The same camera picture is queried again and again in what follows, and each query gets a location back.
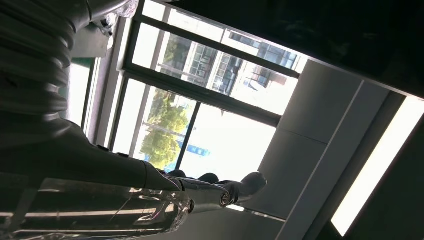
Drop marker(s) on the long ceiling strip light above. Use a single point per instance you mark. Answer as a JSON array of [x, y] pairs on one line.
[[374, 165]]

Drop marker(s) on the dark framed window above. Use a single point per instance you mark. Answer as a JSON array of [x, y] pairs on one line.
[[215, 96]]

